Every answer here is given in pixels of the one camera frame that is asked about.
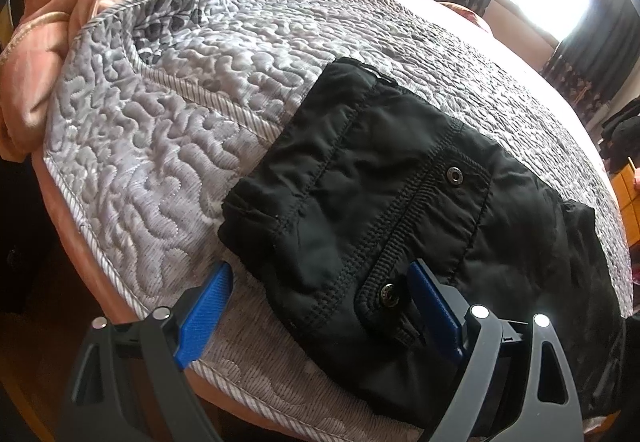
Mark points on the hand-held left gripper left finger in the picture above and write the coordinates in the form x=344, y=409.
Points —
x=205, y=307

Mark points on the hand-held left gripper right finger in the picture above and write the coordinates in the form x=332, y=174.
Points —
x=435, y=307

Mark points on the black pants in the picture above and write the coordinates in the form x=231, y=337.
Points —
x=375, y=192

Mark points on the grey quilted mattress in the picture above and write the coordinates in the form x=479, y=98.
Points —
x=175, y=147

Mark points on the wooden dresser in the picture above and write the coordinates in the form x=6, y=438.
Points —
x=627, y=194

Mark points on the dark hanging coats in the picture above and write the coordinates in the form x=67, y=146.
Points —
x=622, y=132

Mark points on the pink pillow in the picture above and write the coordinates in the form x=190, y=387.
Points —
x=470, y=14

